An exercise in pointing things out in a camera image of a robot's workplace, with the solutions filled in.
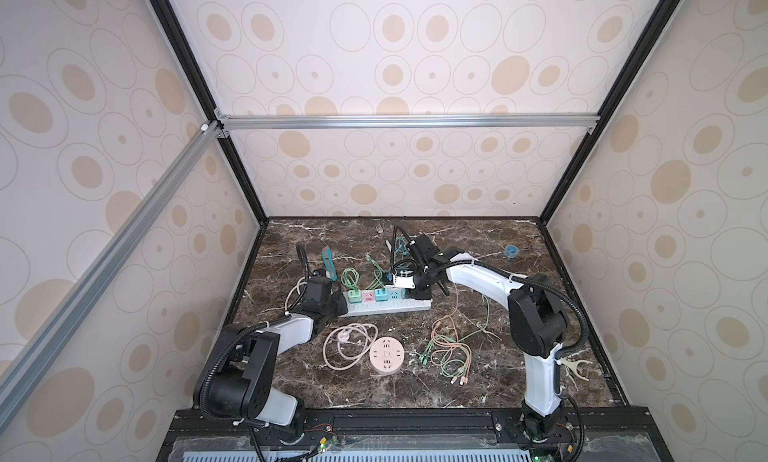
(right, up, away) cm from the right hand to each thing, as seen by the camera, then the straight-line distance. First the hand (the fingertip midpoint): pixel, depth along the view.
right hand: (409, 284), depth 94 cm
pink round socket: (-7, -18, -11) cm, 23 cm away
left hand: (-19, -3, -1) cm, 19 cm away
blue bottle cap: (+39, +10, +15) cm, 43 cm away
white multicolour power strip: (-4, -6, 0) cm, 7 cm away
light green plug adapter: (-17, -3, -5) cm, 17 cm away
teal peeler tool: (-27, +6, +11) cm, 30 cm away
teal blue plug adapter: (-9, -2, -5) cm, 10 cm away
